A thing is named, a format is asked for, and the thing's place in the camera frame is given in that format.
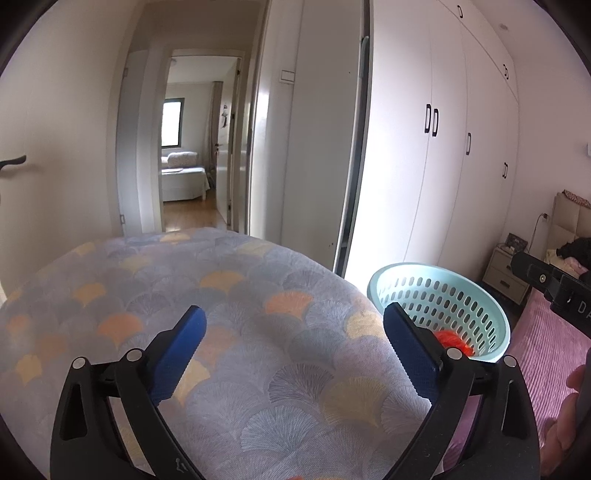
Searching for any person's right hand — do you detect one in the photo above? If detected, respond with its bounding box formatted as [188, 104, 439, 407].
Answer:
[539, 367, 585, 479]

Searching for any fan-pattern blanket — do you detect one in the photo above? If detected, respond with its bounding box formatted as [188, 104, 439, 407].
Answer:
[0, 227, 432, 480]

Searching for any dark cloth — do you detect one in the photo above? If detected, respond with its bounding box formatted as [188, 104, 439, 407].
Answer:
[556, 237, 591, 269]

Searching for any beige headboard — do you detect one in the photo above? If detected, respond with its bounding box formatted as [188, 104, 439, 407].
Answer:
[547, 191, 591, 264]

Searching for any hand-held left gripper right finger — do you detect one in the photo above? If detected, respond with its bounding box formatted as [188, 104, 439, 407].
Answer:
[382, 302, 541, 480]

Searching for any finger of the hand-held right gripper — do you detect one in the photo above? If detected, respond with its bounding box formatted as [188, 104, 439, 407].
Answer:
[510, 250, 591, 328]

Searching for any beige nightstand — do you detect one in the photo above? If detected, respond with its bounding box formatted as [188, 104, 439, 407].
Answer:
[483, 244, 532, 305]

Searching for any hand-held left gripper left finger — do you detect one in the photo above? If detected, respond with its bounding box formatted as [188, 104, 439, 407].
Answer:
[50, 305, 208, 480]

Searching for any white bed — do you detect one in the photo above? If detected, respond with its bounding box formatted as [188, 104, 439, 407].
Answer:
[161, 151, 208, 203]

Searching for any window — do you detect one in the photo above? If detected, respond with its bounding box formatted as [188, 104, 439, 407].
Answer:
[163, 98, 184, 147]

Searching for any light blue plastic basket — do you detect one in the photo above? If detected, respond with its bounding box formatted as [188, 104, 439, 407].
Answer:
[367, 263, 512, 365]

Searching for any white charging cable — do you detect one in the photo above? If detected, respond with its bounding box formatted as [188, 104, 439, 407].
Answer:
[528, 213, 550, 246]

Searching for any white hallway door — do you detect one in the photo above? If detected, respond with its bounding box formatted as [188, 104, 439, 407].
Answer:
[215, 60, 242, 228]

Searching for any white wardrobe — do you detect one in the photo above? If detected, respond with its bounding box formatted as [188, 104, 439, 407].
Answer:
[358, 0, 520, 282]

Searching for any purple bedspread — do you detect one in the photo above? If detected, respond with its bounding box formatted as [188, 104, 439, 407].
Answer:
[443, 291, 591, 480]

